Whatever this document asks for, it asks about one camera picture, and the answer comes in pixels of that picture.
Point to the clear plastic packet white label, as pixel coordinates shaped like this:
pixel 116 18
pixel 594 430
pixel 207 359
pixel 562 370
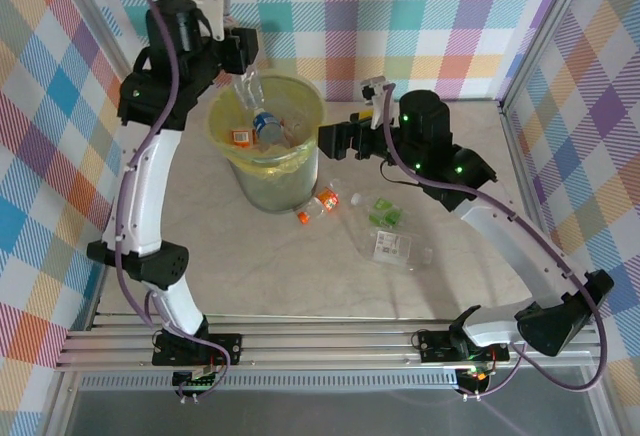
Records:
pixel 392 247

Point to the aluminium frame bar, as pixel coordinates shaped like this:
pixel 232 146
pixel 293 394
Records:
pixel 57 406
pixel 602 406

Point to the clear plastic bin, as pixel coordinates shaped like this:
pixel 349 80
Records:
pixel 280 186

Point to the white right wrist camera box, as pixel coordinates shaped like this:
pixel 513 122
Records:
pixel 375 88

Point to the blue label plastic bottle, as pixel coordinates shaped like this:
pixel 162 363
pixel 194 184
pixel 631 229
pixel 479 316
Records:
pixel 265 123

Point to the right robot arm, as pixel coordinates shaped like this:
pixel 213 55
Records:
pixel 525 241

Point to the tall clear bottle blue cap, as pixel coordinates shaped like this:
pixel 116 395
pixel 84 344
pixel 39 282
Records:
pixel 248 91

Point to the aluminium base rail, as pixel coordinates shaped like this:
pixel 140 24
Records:
pixel 325 346

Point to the plaid fabric panel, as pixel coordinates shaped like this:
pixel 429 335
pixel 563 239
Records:
pixel 40 106
pixel 400 31
pixel 600 106

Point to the clear bottle orange label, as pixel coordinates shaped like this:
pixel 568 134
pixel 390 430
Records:
pixel 328 201

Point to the orange juice bottle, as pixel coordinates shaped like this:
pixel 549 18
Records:
pixel 241 137

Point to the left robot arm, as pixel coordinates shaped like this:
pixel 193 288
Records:
pixel 145 196

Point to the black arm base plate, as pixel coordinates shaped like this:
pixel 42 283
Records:
pixel 227 348
pixel 435 348

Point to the aluminium frame post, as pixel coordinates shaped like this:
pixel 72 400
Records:
pixel 96 6
pixel 558 6

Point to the black controller board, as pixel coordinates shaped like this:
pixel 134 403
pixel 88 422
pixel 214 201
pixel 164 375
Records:
pixel 200 382
pixel 475 378

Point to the clear bottle green label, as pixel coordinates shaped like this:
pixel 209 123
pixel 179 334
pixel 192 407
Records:
pixel 387 218

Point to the yellow bin liner bag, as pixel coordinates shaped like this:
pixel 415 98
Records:
pixel 312 106

